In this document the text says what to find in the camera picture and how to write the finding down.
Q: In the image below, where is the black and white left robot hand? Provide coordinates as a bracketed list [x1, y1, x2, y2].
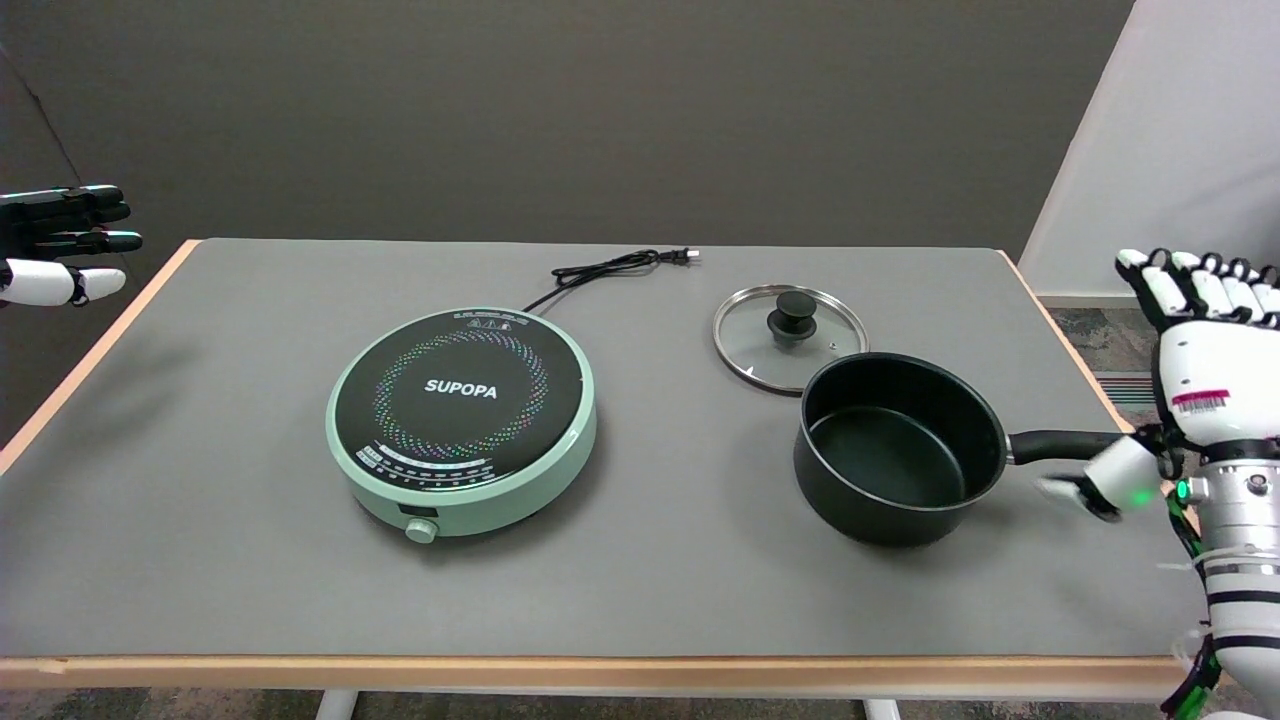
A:
[0, 185, 144, 309]

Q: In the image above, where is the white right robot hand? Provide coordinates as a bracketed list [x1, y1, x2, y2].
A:
[1035, 247, 1280, 523]

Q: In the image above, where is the black soup pot with handle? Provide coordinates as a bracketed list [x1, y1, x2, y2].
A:
[793, 351, 1139, 549]

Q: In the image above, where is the glass pot lid black knob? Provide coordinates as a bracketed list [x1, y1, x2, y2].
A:
[712, 283, 870, 397]

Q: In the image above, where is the striped floor vent grille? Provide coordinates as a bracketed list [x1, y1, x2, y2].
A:
[1095, 371, 1154, 403]

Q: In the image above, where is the green round induction cooker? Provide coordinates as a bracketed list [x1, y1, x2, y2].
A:
[325, 307, 599, 547]

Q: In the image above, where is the green and black arm cable bundle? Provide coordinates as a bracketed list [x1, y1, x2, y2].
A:
[1163, 478, 1225, 720]

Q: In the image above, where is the black power cord with plug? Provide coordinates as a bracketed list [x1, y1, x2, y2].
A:
[521, 246, 699, 315]

